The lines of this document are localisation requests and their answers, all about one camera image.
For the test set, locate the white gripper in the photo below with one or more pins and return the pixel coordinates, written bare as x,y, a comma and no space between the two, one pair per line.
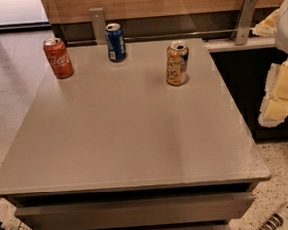
286,31

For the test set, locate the orange soda can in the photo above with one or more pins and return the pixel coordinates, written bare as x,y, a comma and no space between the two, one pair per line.
177,59

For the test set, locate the blue Pepsi can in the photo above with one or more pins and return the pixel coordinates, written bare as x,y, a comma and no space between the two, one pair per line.
115,42

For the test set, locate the red Coca-Cola can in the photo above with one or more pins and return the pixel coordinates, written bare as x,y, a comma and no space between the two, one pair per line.
58,57

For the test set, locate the white power strip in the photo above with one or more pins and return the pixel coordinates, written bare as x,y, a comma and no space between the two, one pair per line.
277,219

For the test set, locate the grey drawer cabinet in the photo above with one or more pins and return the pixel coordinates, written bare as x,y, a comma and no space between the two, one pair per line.
119,131

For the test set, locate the wooden counter panel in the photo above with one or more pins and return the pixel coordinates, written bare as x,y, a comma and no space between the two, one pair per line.
78,11

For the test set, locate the upper grey drawer front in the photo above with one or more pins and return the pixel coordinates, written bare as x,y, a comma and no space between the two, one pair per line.
153,211

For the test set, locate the right metal bracket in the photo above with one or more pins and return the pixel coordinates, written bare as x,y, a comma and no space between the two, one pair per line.
240,33

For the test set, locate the metal bracket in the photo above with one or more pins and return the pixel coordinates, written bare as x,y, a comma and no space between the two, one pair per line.
240,33
97,18

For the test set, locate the metal foot rail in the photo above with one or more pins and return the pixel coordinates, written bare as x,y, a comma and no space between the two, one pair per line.
207,35

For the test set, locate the left metal bracket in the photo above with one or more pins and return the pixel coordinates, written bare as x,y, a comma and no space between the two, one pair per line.
97,18

